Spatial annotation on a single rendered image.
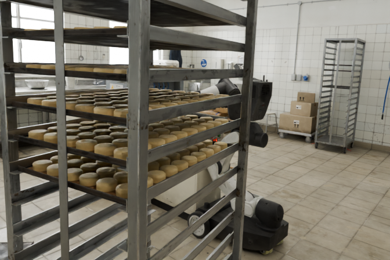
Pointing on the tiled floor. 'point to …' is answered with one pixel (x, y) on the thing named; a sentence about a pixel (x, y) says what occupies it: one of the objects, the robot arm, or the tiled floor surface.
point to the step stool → (268, 121)
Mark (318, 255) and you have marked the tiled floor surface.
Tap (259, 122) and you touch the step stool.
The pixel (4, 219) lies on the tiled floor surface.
